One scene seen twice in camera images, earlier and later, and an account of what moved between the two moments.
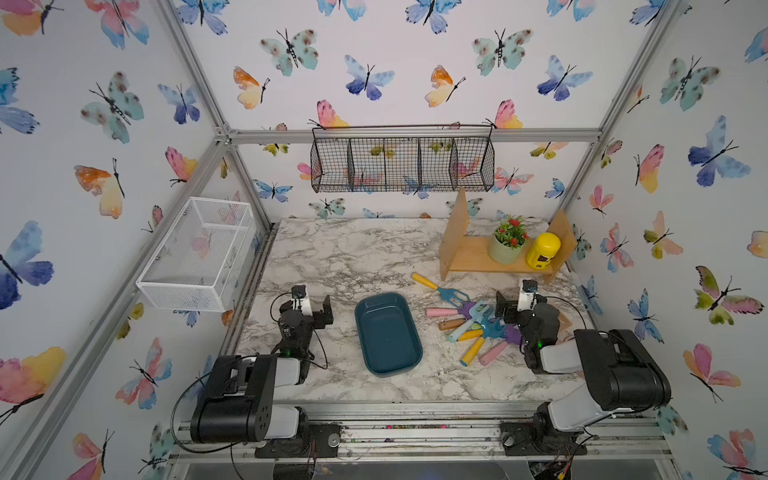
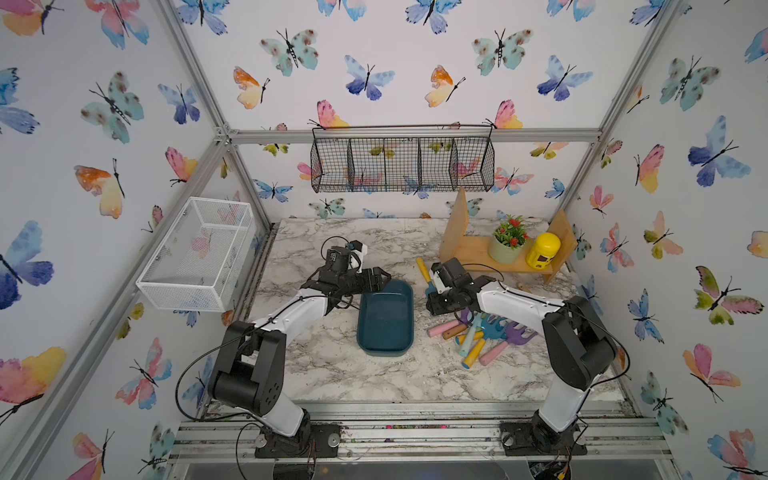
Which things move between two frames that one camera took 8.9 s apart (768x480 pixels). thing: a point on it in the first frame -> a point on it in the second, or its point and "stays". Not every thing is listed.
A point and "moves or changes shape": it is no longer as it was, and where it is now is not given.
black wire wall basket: (402, 158) stays
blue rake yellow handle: (446, 293) moves or changes shape
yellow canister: (543, 250) stays
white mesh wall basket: (199, 264) stays
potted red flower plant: (508, 240) stays
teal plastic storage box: (387, 333) moves or changes shape
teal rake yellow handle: (470, 334) stays
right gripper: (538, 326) -> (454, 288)
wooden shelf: (462, 252) stays
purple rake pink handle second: (513, 336) stays
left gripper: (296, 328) -> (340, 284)
